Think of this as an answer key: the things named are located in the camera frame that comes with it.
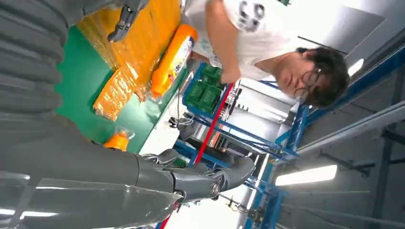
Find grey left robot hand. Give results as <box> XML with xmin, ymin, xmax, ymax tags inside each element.
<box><xmin>104</xmin><ymin>0</ymin><xmax>150</xmax><ymax>42</ymax></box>

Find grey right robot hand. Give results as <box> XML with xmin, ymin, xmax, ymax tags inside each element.
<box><xmin>0</xmin><ymin>121</ymin><xmax>256</xmax><ymax>229</ymax></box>

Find green table mat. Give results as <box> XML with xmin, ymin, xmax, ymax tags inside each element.
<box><xmin>54</xmin><ymin>25</ymin><xmax>191</xmax><ymax>155</ymax></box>

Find green crates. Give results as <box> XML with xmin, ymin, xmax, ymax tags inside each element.
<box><xmin>185</xmin><ymin>63</ymin><xmax>224</xmax><ymax>115</ymax></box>

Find person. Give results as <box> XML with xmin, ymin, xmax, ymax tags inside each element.
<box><xmin>181</xmin><ymin>0</ymin><xmax>350</xmax><ymax>108</ymax></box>

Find red rack bar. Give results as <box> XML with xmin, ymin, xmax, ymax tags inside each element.
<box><xmin>158</xmin><ymin>83</ymin><xmax>235</xmax><ymax>229</ymax></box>

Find blue metal rack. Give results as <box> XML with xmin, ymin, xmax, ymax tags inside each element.
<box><xmin>173</xmin><ymin>62</ymin><xmax>309</xmax><ymax>229</ymax></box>

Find long ceiling light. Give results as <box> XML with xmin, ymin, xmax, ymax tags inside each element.
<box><xmin>274</xmin><ymin>165</ymin><xmax>338</xmax><ymax>187</ymax></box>

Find small ceiling light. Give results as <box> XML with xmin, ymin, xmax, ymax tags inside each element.
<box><xmin>347</xmin><ymin>58</ymin><xmax>365</xmax><ymax>77</ymax></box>

